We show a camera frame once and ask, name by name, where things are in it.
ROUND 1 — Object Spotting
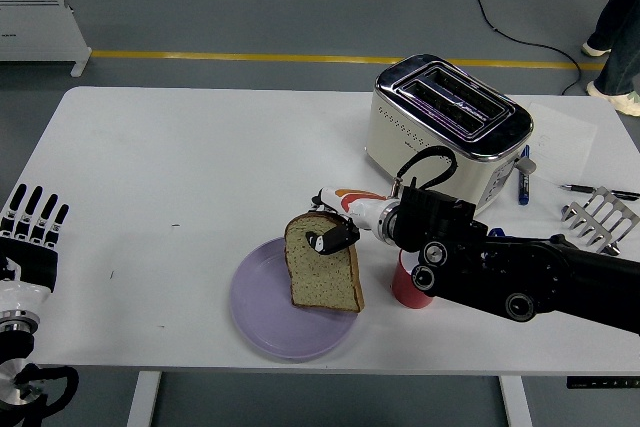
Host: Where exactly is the cream and chrome toaster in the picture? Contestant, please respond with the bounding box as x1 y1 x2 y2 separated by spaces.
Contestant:
363 52 537 218

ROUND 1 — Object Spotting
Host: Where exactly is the purple round plate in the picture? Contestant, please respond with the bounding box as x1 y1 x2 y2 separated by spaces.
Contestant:
229 236 362 361

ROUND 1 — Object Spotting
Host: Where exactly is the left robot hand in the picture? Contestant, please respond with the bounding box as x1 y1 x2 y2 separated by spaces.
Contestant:
0 184 70 316

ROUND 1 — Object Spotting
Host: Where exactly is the white paper sheet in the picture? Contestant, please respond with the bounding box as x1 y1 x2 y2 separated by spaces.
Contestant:
527 100 600 183

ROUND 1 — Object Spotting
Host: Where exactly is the blue marker pen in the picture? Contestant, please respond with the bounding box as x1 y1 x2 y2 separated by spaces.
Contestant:
516 144 532 206

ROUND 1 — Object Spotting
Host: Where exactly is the black table control panel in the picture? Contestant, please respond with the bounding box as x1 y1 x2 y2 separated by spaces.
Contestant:
566 375 640 390

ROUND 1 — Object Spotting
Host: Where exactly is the red enamel mug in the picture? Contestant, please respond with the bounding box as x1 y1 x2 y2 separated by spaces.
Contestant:
391 249 435 310

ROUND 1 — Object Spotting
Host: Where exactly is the white electric heater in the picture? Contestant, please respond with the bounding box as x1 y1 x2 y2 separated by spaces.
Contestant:
0 0 93 79

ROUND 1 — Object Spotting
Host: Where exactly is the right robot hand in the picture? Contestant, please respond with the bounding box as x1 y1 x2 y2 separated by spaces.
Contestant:
304 186 392 256

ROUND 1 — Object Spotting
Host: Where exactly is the metal toast rack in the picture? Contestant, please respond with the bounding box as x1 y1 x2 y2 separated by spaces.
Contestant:
559 186 640 257

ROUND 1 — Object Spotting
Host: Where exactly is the white table leg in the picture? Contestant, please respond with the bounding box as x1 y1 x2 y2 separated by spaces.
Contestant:
124 371 164 427
498 375 534 427

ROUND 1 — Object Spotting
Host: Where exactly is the long black floor cable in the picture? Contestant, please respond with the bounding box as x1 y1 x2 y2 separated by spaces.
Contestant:
446 0 587 97

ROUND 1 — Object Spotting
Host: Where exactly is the brown bread slice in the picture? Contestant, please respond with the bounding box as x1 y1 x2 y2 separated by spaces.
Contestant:
284 212 366 314

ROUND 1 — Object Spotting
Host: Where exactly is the black ballpoint pen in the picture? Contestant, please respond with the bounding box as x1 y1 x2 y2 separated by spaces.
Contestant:
558 182 640 198

